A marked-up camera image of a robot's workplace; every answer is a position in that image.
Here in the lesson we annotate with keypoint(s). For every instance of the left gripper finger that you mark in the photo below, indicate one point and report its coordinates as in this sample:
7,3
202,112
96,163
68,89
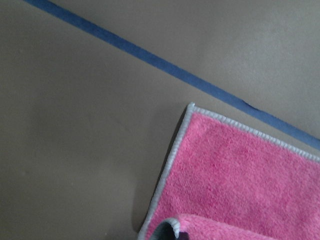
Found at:
183,236

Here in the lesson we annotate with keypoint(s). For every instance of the pink towel grey hem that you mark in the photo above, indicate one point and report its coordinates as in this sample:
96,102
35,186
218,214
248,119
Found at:
224,180

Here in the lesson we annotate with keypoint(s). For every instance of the blue tape strip left lengthwise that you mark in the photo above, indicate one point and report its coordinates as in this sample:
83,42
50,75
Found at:
173,70

